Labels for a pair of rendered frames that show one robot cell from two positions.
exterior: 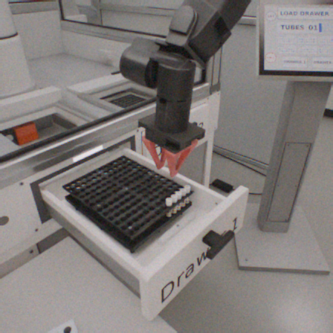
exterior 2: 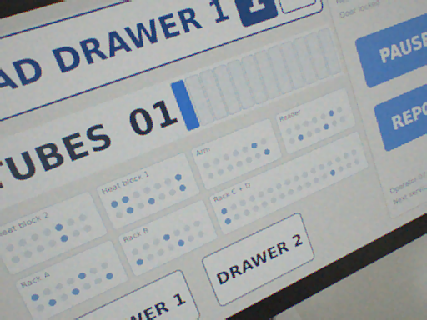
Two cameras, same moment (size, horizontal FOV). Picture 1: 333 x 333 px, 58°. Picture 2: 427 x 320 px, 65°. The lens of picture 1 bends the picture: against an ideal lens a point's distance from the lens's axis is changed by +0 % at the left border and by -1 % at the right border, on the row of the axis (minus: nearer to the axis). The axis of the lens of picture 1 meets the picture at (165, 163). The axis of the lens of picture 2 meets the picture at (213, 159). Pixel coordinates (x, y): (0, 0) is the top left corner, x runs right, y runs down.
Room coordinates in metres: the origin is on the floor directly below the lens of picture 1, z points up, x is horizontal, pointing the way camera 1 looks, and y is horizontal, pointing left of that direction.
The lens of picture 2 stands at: (1.06, -0.53, 1.27)
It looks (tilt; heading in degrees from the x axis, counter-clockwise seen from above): 48 degrees down; 338
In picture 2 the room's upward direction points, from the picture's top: 9 degrees counter-clockwise
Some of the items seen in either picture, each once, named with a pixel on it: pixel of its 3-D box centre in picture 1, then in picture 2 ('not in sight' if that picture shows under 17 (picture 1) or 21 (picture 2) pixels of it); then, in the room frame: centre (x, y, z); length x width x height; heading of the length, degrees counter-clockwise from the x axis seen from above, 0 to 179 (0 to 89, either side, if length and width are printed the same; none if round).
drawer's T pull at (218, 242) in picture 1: (215, 240); not in sight; (0.36, -0.08, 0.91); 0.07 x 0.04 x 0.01; 138
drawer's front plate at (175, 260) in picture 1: (201, 245); not in sight; (0.38, -0.06, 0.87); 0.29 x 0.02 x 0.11; 138
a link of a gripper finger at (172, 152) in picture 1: (170, 152); not in sight; (0.47, -0.01, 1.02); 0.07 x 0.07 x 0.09; 49
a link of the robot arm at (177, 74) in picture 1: (172, 78); not in sight; (0.47, -0.01, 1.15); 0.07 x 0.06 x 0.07; 50
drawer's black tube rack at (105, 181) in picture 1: (127, 200); not in sight; (0.52, 0.08, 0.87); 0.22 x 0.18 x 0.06; 48
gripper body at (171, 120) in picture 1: (172, 114); not in sight; (0.47, -0.01, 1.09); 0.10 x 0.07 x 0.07; 49
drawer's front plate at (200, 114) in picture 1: (178, 133); not in sight; (0.83, -0.04, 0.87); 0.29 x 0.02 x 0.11; 138
